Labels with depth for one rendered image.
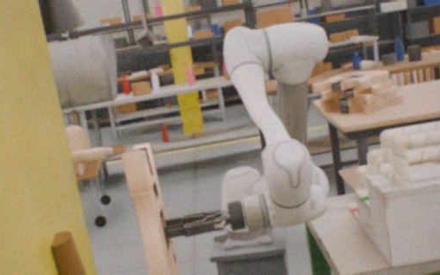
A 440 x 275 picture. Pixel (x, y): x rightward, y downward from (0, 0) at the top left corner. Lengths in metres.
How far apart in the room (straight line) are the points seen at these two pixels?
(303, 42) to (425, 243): 0.77
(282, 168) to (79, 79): 0.49
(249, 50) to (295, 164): 0.58
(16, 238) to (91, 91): 0.94
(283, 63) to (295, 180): 0.58
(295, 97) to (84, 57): 0.89
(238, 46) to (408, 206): 0.78
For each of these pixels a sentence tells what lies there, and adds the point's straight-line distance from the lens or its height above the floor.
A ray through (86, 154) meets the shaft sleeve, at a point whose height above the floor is 1.26.
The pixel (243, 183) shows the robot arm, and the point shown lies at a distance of 2.25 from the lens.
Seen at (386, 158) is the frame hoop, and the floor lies 1.15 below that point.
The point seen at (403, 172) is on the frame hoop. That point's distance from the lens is 1.40.
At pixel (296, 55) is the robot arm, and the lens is 1.94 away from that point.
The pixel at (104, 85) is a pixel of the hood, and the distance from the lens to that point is 1.36.
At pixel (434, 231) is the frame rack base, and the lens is 1.44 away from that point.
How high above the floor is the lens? 1.51
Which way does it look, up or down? 11 degrees down
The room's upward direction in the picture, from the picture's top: 10 degrees counter-clockwise
